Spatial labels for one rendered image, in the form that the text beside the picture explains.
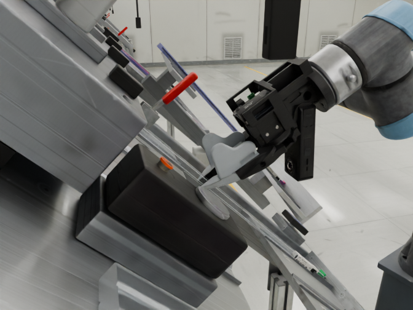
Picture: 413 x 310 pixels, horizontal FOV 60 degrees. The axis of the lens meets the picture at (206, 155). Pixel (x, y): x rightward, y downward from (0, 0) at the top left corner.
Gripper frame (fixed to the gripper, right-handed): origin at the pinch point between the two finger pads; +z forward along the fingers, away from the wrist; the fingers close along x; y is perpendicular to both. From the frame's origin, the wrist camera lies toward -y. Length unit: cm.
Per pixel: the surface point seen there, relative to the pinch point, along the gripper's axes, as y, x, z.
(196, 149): -13.6, -41.0, -0.2
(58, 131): 23.2, 27.9, 2.2
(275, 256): -13.2, 5.4, -1.0
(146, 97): -6, -85, 4
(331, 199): -148, -139, -49
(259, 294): -103, -71, 18
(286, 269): -13.2, 8.4, -1.3
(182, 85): 12.2, -5.3, -5.1
